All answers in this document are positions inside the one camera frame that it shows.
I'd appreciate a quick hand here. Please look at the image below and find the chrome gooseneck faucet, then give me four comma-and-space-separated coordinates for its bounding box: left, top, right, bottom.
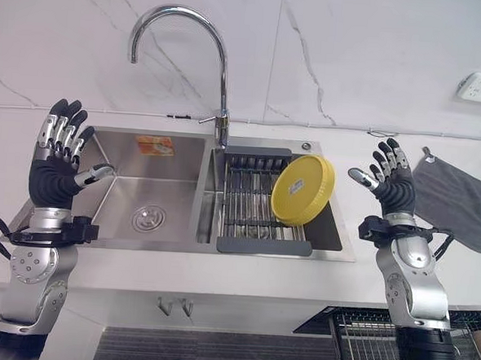
122, 2, 239, 149

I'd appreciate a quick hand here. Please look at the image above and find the dishwasher wire rack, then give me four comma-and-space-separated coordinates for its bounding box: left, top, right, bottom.
293, 299, 481, 360

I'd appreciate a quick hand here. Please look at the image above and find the round sink drain strainer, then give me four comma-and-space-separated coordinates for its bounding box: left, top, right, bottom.
130, 203, 168, 231

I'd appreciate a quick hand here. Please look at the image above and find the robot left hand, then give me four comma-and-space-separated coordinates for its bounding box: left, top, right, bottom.
26, 96, 121, 214

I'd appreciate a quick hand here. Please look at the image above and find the grey dish towel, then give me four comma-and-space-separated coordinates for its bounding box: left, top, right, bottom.
406, 146, 481, 255

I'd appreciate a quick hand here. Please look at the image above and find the black floor mat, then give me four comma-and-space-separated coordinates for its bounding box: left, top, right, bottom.
91, 323, 346, 360

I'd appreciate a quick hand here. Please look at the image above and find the stainless steel double sink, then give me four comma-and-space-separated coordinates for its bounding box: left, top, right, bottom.
0, 120, 364, 265

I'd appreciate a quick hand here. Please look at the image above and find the yellow round plate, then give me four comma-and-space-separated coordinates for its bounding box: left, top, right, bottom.
269, 152, 337, 229

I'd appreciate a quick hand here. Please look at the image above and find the orange sticker label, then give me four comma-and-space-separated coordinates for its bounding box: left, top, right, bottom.
135, 134, 176, 158

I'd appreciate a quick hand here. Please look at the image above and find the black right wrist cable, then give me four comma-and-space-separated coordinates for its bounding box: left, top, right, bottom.
421, 226, 456, 261

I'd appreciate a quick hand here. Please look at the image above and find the grey sink drying rack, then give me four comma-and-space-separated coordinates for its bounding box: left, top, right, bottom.
215, 144, 320, 259

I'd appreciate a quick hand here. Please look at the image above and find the metal double hook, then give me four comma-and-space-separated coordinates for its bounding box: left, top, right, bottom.
155, 296, 196, 319

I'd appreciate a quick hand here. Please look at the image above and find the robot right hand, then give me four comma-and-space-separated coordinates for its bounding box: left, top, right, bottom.
345, 134, 421, 221

